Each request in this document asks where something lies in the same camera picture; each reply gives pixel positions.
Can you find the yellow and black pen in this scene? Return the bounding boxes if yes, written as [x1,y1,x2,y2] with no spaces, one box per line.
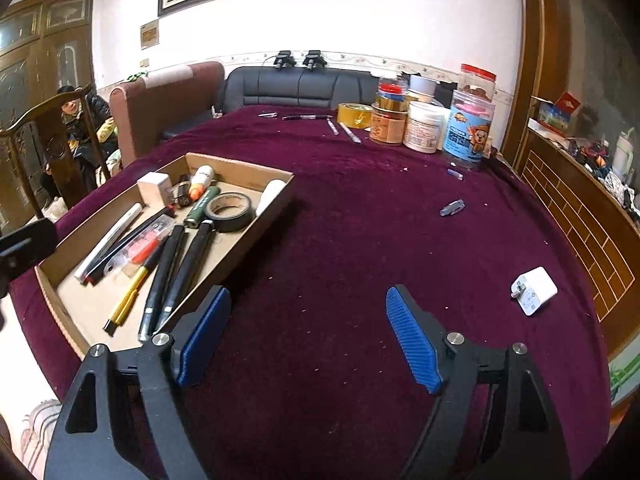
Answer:
[103,250,160,336]

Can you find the black marker red cap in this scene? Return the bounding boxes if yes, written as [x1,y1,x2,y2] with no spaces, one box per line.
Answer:
[83,204,177,287]

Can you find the clear case red rings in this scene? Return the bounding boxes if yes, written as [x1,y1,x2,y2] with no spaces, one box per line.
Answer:
[103,216,177,279]

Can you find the black pen white tip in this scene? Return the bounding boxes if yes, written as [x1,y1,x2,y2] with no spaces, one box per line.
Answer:
[154,220,214,333]

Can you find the white cylindrical stick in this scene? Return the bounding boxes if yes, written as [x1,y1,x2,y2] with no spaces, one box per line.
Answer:
[74,203,143,283]

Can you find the white cube charger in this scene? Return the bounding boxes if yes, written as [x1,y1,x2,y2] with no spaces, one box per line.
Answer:
[137,171,174,207]

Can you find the white glue bottle orange cap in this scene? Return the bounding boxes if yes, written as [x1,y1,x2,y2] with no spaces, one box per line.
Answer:
[189,165,215,202]

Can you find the black gold lipstick tube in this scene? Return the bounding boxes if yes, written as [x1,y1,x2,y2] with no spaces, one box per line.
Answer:
[175,181,193,208]

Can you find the shallow cardboard box tray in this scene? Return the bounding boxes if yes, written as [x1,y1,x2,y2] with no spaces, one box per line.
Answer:
[36,153,294,358]

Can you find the maroon velvet tablecloth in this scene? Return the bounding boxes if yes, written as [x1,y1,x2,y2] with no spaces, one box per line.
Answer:
[8,104,614,480]

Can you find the green lighter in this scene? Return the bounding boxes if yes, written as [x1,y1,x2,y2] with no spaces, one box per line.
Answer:
[183,185,220,229]

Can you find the clear grey syringe tube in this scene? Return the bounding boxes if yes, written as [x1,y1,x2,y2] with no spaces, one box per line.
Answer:
[439,200,465,217]

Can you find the black tape roll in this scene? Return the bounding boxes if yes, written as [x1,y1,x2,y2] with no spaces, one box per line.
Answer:
[205,192,254,233]

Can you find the small clear wrapper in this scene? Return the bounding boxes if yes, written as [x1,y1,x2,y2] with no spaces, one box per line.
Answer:
[447,168,464,181]

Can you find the small white bottle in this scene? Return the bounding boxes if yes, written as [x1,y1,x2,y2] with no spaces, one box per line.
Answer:
[255,179,286,217]

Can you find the blue cartoon plastic jar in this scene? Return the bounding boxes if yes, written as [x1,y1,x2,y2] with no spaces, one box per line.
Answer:
[442,90,496,168]

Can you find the seated person dark jacket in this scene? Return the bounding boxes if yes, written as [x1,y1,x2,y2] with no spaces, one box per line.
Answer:
[61,91,118,192]

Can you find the white plastic tub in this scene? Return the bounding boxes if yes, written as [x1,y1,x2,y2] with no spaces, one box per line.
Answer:
[402,101,449,154]

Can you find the wooden sideboard gold lines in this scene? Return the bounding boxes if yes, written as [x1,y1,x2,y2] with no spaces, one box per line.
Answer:
[501,0,639,358]

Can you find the wooden chair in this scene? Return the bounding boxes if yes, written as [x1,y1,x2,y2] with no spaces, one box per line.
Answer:
[1,84,112,220]

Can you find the brown armchair white cover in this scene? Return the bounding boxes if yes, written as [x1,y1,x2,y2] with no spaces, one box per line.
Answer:
[108,61,224,166]

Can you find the amber jar gold lid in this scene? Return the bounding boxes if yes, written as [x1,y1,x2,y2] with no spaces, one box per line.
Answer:
[370,80,408,145]

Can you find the yellow tape roll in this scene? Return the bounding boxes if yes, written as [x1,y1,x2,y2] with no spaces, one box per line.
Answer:
[336,103,373,130]

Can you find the red lid clear jar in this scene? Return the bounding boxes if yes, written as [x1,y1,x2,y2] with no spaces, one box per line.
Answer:
[458,63,497,102]

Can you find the dark grey leather sofa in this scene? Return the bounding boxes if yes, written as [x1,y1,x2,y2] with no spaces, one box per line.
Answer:
[215,66,378,114]

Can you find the wooden cabinet glass doors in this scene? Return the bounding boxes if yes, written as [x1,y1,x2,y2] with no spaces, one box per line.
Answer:
[1,0,94,127]

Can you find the white wall plug charger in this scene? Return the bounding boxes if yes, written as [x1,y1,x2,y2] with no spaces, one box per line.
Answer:
[510,266,558,316]

